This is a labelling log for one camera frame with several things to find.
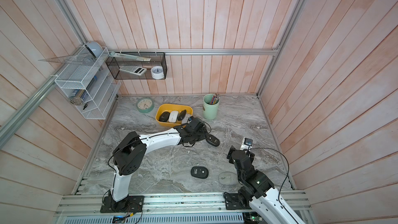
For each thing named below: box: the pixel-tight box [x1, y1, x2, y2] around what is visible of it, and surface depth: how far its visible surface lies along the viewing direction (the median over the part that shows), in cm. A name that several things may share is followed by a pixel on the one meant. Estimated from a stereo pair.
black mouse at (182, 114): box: [177, 109, 187, 121], surface depth 106 cm
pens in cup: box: [209, 92, 221, 105], surface depth 98 cm
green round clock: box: [136, 96, 155, 114], surface depth 113 cm
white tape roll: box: [150, 65, 165, 80], surface depth 97 cm
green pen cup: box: [202, 93, 221, 120], surface depth 103 cm
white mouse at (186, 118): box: [181, 113, 193, 125], surface depth 106 cm
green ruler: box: [109, 51, 152, 62], surface depth 93 cm
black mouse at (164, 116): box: [158, 110, 171, 123], surface depth 106 cm
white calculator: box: [119, 65, 148, 76], surface depth 100 cm
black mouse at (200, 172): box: [190, 166, 209, 179], surface depth 82 cm
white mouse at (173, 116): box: [168, 110, 179, 123], surface depth 106 cm
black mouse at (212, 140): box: [205, 134, 221, 147], surface depth 95 cm
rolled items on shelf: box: [69, 89, 88, 106], surface depth 78 cm
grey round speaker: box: [84, 40, 104, 59], surface depth 85 cm
